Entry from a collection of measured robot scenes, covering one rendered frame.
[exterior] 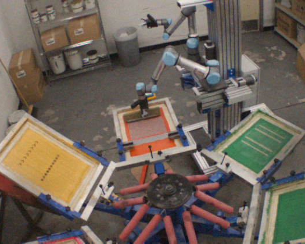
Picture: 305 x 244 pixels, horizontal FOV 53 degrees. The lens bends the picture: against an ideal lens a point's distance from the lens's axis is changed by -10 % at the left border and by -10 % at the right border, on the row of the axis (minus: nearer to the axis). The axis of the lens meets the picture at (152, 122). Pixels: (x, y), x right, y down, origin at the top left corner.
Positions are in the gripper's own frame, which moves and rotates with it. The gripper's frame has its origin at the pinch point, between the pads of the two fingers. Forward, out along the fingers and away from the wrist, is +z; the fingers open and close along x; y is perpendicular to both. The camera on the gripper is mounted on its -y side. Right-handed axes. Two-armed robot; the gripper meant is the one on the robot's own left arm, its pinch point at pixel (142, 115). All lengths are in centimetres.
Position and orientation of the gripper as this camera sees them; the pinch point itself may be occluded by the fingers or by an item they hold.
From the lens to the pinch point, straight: 327.5
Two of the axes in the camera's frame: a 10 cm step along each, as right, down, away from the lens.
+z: 1.0, 7.8, 6.2
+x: -2.0, -6.0, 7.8
